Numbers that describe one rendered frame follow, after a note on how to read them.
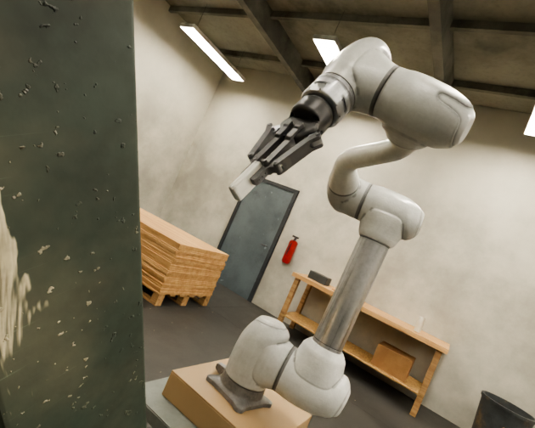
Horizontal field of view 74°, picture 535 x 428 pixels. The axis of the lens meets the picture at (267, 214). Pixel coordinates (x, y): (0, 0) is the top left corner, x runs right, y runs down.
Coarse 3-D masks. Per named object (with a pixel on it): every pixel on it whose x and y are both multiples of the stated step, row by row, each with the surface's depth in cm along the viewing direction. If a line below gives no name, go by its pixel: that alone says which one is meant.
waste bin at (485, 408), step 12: (492, 396) 405; (480, 408) 385; (492, 408) 371; (504, 408) 362; (516, 408) 393; (480, 420) 379; (492, 420) 368; (504, 420) 361; (516, 420) 357; (528, 420) 355
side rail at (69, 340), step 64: (0, 0) 16; (64, 0) 18; (128, 0) 20; (0, 64) 16; (64, 64) 19; (128, 64) 21; (0, 128) 17; (64, 128) 20; (128, 128) 23; (0, 192) 18; (64, 192) 21; (128, 192) 25; (0, 256) 19; (64, 256) 22; (128, 256) 27; (0, 320) 20; (64, 320) 24; (128, 320) 29; (0, 384) 22; (64, 384) 26; (128, 384) 32
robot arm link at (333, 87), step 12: (312, 84) 66; (324, 84) 64; (336, 84) 64; (348, 84) 65; (324, 96) 63; (336, 96) 63; (348, 96) 65; (336, 108) 64; (348, 108) 66; (336, 120) 66
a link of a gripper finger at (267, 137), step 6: (270, 126) 66; (264, 132) 66; (270, 132) 65; (264, 138) 64; (270, 138) 66; (258, 144) 63; (264, 144) 64; (252, 150) 63; (258, 150) 63; (252, 156) 62
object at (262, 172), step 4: (272, 164) 59; (260, 168) 59; (264, 168) 59; (268, 168) 59; (272, 168) 59; (276, 168) 58; (280, 168) 59; (256, 172) 59; (260, 172) 59; (264, 172) 59; (268, 172) 60; (272, 172) 60; (276, 172) 59; (252, 176) 59; (256, 176) 58; (260, 176) 58; (264, 176) 59; (252, 180) 58; (256, 180) 58; (260, 180) 59; (256, 184) 59
